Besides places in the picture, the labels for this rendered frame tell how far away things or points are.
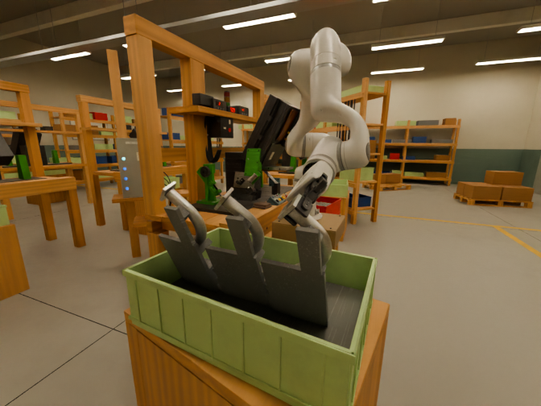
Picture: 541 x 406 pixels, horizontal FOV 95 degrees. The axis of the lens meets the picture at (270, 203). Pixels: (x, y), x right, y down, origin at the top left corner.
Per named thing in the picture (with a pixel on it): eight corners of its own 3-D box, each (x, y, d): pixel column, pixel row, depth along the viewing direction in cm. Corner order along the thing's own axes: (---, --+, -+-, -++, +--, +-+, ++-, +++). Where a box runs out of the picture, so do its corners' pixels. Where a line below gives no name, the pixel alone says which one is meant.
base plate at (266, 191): (297, 188, 245) (297, 187, 245) (238, 217, 148) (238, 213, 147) (259, 185, 262) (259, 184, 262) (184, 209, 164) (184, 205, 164)
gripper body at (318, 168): (295, 175, 66) (279, 198, 58) (320, 150, 59) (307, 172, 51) (315, 193, 67) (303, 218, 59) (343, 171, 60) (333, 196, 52)
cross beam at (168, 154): (253, 155, 270) (252, 147, 268) (153, 163, 154) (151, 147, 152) (249, 155, 272) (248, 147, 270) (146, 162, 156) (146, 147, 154)
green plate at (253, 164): (261, 178, 191) (265, 151, 191) (257, 176, 184) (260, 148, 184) (248, 177, 196) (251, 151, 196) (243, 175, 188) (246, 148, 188)
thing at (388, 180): (390, 185, 847) (392, 172, 837) (410, 189, 773) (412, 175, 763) (361, 187, 809) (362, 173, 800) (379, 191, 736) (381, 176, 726)
